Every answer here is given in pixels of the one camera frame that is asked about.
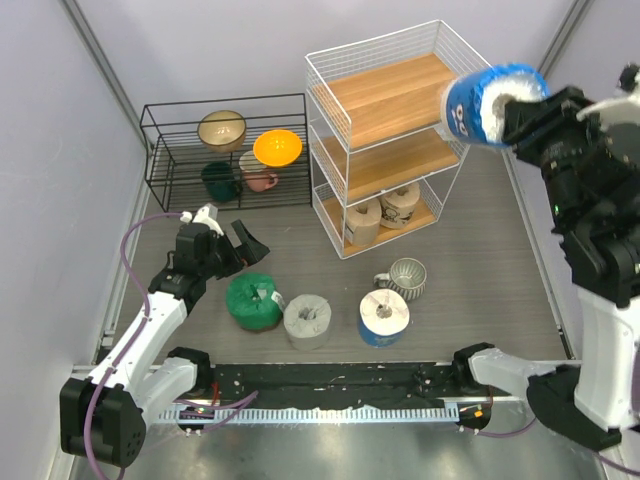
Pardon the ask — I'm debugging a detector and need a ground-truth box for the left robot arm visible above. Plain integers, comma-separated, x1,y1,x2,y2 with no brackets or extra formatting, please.
59,207,269,469

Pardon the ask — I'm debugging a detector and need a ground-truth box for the dark green mug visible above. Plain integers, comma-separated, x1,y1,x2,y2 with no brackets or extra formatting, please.
201,161,242,203

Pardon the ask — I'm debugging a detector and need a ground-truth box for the black wire rack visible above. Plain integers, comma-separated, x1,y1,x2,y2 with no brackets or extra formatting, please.
139,92,311,211

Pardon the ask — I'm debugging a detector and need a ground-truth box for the white wire three-tier shelf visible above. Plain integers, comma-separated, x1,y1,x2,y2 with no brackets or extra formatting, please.
305,20,488,259

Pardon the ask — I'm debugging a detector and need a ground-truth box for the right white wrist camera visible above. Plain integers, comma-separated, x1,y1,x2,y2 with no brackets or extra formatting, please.
576,63,639,131

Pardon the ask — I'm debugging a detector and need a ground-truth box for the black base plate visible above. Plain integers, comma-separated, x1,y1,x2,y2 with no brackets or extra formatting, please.
189,360,512,405

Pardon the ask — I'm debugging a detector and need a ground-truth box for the green wrapped paper roll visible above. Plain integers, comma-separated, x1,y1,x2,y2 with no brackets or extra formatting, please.
226,273,283,332

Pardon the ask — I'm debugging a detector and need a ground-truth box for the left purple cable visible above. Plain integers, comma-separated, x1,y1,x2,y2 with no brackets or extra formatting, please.
82,211,259,480

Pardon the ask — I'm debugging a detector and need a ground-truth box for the grey wrapped paper roll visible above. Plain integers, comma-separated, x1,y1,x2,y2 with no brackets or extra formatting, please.
283,294,332,351

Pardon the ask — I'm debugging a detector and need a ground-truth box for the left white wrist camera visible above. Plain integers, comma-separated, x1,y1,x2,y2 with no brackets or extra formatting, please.
180,203,224,236

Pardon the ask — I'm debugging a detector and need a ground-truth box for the pink mug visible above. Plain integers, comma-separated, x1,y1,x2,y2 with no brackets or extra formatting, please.
239,151,279,193

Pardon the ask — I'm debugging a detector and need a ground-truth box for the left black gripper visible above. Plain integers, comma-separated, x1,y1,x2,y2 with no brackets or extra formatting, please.
199,220,268,279

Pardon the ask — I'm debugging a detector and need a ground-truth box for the tan glossy bowl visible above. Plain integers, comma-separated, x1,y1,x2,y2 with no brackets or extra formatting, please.
197,110,247,153

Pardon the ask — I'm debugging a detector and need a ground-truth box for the blue white paper roll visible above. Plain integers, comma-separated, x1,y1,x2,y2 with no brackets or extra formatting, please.
440,63,550,148

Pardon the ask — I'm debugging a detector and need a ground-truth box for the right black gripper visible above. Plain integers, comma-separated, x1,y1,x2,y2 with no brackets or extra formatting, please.
496,80,613,222

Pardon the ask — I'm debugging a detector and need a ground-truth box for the grey ribbed mug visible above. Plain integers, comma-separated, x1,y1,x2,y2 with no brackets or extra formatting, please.
373,258,427,302

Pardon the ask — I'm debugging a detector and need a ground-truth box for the brown paper roll with print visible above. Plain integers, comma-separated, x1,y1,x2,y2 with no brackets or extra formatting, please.
379,182,421,229

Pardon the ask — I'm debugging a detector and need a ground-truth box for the orange bowl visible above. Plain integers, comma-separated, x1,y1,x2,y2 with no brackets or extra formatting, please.
252,129,303,168

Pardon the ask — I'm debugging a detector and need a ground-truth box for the aluminium front rail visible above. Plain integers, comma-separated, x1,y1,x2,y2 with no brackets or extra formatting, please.
62,359,611,426

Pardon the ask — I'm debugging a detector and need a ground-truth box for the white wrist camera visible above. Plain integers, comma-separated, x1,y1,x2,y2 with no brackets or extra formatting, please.
180,203,224,236
576,63,639,131

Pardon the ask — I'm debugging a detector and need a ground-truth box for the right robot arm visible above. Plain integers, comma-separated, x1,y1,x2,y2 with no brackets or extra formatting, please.
451,87,639,452

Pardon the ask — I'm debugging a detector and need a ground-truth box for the blue paper roll with pictures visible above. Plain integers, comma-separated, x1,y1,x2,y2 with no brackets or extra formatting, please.
358,289,410,348

